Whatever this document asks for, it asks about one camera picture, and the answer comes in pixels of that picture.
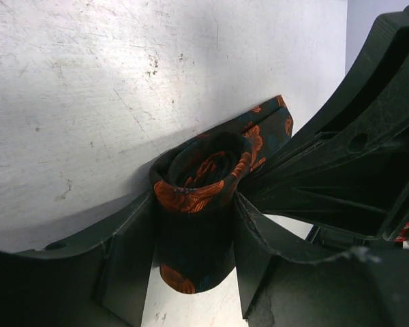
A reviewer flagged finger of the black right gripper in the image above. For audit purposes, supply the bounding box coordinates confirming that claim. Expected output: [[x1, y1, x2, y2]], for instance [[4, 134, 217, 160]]
[[291, 6, 409, 143], [242, 53, 409, 240]]

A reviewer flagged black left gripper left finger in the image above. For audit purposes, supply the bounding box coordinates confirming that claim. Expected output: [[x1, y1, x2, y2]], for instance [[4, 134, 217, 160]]
[[0, 192, 155, 326]]

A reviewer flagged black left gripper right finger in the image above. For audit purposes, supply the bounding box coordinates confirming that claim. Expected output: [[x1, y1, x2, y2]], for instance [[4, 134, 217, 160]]
[[234, 195, 409, 326]]

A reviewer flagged black orange floral tie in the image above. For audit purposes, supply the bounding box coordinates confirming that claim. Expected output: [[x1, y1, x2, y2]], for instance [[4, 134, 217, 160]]
[[149, 95, 293, 294]]

